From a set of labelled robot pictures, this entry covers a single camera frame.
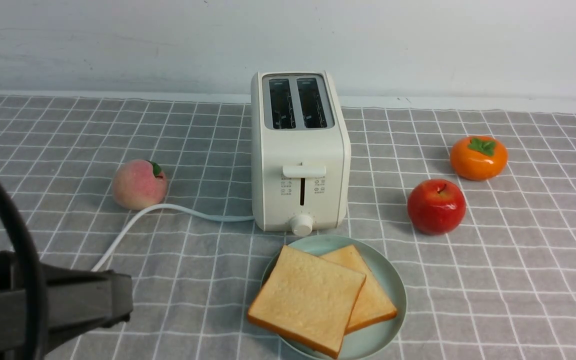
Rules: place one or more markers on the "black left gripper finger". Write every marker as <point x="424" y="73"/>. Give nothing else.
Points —
<point x="80" y="301"/>

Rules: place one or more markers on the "toasted bread slice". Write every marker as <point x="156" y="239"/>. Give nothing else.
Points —
<point x="373" y="304"/>
<point x="308" y="300"/>

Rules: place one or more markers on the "pink peach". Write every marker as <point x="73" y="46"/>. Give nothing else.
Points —
<point x="139" y="184"/>

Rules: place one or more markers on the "white two-slot toaster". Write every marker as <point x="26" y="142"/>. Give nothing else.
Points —
<point x="300" y="152"/>

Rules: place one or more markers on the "light green round plate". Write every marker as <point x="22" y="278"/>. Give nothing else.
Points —
<point x="368" y="341"/>

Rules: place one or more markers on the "red apple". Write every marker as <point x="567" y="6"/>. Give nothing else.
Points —
<point x="436" y="206"/>

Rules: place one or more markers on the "orange persimmon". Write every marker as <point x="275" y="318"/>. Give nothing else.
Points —
<point x="478" y="158"/>

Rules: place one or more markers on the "grey checked tablecloth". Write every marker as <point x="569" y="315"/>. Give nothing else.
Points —
<point x="501" y="286"/>

